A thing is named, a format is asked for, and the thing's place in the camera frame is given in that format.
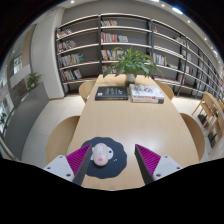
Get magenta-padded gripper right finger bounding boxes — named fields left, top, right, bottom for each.
left=134, top=143, right=183, bottom=185

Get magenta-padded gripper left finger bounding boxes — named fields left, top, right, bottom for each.
left=43, top=143, right=95, bottom=187

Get pale pink computer mouse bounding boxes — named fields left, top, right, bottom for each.
left=92, top=142, right=110, bottom=167

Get dark cloud-shaped mouse pad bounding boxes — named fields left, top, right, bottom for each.
left=80, top=136, right=128, bottom=180

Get curved wooden chair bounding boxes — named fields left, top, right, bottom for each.
left=78, top=80, right=98, bottom=103
left=45, top=115, right=81, bottom=164
left=179, top=112, right=206, bottom=161
left=156, top=80, right=175, bottom=101

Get white book red spine lettering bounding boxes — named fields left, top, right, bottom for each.
left=130, top=96, right=165, bottom=105

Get wooden tables and chairs group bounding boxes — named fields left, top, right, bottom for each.
left=191, top=91, right=224, bottom=154

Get white illustrated book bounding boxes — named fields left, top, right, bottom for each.
left=128, top=83, right=165, bottom=100

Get black book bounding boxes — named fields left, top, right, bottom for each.
left=94, top=85, right=129, bottom=101

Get small green floor plant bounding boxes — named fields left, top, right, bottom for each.
left=26, top=72, right=43, bottom=90

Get green potted plant white pot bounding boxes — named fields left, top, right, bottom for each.
left=102, top=46, right=164, bottom=84

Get grey bookshelf unit with books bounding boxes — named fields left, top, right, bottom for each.
left=54, top=13, right=224, bottom=101

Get ceiling lights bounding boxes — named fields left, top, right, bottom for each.
left=68, top=0, right=219, bottom=56

